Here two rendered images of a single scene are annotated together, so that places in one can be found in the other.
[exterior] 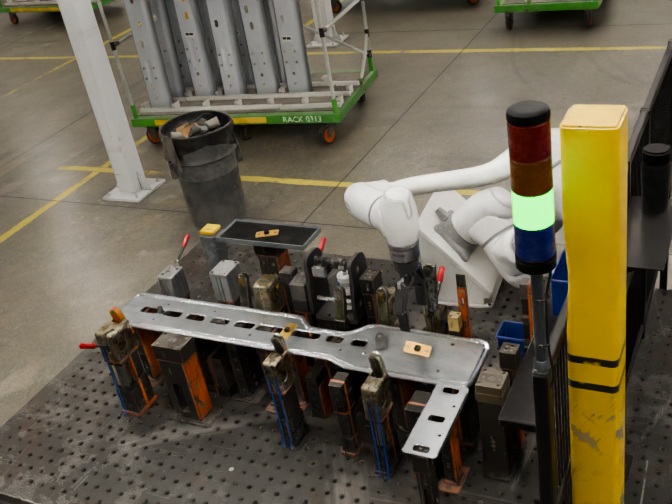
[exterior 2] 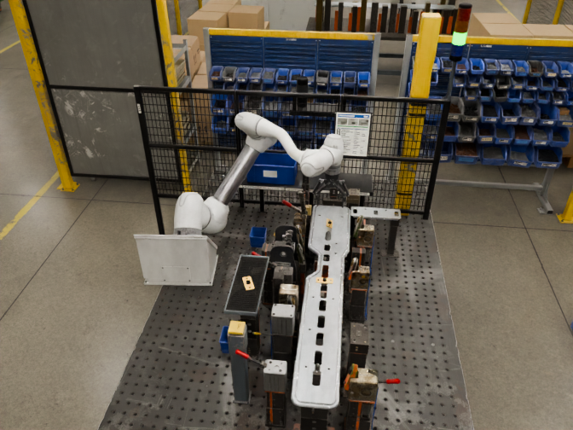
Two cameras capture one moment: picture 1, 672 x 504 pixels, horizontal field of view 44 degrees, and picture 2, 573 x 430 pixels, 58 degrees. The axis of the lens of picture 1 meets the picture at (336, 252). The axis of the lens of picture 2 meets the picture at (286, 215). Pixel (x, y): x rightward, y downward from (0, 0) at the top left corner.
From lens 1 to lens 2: 3.75 m
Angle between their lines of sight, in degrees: 90
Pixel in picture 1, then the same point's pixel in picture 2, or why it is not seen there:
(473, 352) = (324, 208)
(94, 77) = not seen: outside the picture
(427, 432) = (385, 213)
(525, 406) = (362, 186)
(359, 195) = (323, 156)
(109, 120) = not seen: outside the picture
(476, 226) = (204, 215)
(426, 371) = (344, 220)
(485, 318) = (228, 257)
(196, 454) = (389, 364)
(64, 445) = not seen: outside the picture
